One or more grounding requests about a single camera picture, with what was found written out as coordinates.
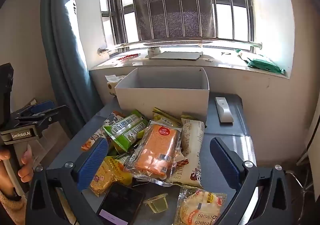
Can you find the tissue pack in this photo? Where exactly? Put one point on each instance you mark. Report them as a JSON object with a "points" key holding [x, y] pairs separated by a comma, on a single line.
{"points": [[112, 87]]}

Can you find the clear jelly cup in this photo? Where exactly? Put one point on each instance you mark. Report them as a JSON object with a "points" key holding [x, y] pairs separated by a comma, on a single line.
{"points": [[156, 205]]}

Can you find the grey hanging towel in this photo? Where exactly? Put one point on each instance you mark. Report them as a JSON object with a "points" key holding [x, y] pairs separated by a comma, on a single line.
{"points": [[170, 14]]}

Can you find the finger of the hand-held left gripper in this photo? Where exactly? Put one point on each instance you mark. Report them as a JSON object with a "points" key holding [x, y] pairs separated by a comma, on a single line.
{"points": [[42, 108], [57, 111]]}

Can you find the teal curtain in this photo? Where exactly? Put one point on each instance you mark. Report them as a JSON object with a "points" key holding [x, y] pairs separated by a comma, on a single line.
{"points": [[65, 64]]}

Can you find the clear orange cracker packet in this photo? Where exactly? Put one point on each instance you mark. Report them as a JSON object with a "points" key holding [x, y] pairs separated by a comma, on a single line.
{"points": [[155, 150]]}

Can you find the cream cartoon-print snack packet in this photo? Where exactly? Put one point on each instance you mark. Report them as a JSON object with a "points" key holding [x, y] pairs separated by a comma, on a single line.
{"points": [[91, 137]]}

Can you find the white crumpled bag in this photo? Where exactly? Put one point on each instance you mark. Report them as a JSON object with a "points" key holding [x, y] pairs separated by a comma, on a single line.
{"points": [[153, 52]]}

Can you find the white padded folding chair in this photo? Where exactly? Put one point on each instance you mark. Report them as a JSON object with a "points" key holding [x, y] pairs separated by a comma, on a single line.
{"points": [[313, 150]]}

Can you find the black smartphone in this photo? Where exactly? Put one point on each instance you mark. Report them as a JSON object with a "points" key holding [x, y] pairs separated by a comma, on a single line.
{"points": [[120, 202]]}

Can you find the yellow-green snack packet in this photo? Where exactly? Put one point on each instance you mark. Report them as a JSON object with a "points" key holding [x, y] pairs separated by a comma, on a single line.
{"points": [[187, 116], [162, 116]]}

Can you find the white cardboard box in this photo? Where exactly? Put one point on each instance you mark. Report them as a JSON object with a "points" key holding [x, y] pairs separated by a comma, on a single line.
{"points": [[162, 100]]}

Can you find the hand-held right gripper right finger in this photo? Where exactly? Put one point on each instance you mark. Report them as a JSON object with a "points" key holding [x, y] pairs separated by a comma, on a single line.
{"points": [[225, 163]]}

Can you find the green cloth on sill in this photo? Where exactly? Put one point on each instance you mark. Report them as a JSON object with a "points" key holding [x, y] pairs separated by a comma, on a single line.
{"points": [[262, 63]]}

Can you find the person's left hand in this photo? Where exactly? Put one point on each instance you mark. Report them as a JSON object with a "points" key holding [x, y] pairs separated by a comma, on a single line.
{"points": [[26, 162]]}

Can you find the round cake packet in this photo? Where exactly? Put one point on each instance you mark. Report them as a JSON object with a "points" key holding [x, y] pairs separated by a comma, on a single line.
{"points": [[200, 207]]}

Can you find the cardboard sheet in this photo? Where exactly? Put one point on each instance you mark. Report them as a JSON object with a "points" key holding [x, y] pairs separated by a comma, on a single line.
{"points": [[175, 55]]}

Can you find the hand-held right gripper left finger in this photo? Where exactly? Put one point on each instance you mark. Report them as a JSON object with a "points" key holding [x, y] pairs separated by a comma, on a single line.
{"points": [[93, 162]]}

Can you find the stone window sill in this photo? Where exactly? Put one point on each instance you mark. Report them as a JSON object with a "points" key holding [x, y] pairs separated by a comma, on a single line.
{"points": [[225, 63]]}

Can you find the green snack packet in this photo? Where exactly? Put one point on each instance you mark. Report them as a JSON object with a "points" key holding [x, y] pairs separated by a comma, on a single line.
{"points": [[125, 127]]}

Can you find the steel window guard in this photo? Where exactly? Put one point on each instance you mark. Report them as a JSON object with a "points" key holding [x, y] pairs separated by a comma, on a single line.
{"points": [[175, 41]]}

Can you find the white snack packet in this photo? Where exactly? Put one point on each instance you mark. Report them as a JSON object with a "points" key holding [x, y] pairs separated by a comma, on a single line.
{"points": [[192, 145]]}

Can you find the person's left forearm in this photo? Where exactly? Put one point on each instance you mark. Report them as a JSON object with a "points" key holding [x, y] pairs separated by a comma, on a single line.
{"points": [[10, 210]]}

